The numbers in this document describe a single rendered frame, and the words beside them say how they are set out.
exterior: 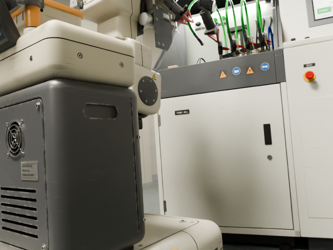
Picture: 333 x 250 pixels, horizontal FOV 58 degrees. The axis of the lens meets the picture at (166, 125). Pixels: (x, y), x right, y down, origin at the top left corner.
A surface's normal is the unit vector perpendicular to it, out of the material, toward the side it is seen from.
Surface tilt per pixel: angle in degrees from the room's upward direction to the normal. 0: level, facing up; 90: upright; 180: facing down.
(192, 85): 90
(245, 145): 90
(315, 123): 90
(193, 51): 90
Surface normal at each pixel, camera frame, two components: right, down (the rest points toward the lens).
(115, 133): 0.78, -0.09
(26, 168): -0.62, 0.00
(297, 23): -0.40, -0.26
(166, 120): -0.39, -0.03
